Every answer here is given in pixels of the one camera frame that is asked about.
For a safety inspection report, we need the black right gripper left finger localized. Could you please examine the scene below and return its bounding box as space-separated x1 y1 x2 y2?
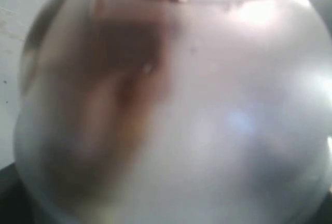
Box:
0 163 35 224

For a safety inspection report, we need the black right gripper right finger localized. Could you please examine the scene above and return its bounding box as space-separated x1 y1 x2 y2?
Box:
315 192 332 224

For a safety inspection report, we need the clear plastic shaker lid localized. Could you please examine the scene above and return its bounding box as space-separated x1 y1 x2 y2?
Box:
13 0 331 223

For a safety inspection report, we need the brown food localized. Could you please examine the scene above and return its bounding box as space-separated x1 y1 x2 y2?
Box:
29 0 176 185

